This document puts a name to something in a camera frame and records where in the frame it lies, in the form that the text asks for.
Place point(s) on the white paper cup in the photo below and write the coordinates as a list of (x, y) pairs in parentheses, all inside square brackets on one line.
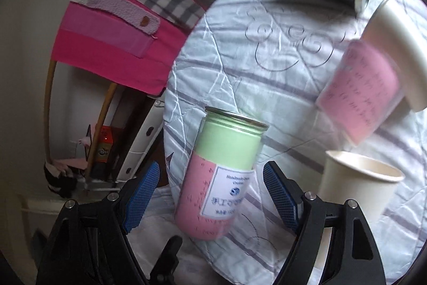
[(371, 183), (392, 31)]

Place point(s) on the bright pink towel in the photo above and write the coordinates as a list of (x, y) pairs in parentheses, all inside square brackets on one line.
[(149, 73)]

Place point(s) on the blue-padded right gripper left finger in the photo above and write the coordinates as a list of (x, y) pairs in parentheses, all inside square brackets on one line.
[(136, 195)]

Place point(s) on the pink clear jar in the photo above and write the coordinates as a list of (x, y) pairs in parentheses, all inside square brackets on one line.
[(363, 91)]

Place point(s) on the white striped quilted tablecloth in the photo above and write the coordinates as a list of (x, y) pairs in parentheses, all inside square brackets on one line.
[(269, 60)]

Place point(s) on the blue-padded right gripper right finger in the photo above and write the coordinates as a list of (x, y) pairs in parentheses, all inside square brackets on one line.
[(285, 194)]

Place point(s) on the light pink cloth strip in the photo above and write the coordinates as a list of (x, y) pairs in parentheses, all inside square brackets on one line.
[(108, 29)]

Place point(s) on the green and pink labelled jar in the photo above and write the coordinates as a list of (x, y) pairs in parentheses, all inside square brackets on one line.
[(218, 174)]

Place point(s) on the red orange bottle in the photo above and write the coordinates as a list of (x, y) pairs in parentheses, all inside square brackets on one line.
[(107, 140)]

